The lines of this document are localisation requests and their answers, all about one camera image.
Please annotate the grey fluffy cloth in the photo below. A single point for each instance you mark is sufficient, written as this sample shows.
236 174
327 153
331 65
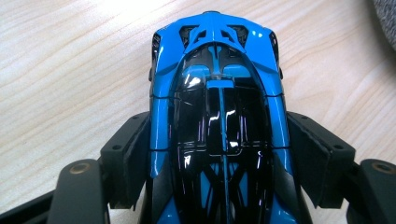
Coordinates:
387 18

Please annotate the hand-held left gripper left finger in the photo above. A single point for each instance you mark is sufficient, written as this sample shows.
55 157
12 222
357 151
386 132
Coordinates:
127 161

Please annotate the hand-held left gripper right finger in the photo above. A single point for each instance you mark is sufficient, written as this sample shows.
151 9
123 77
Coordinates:
320 161

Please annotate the blue toy car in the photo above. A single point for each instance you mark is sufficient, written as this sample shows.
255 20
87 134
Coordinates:
221 124

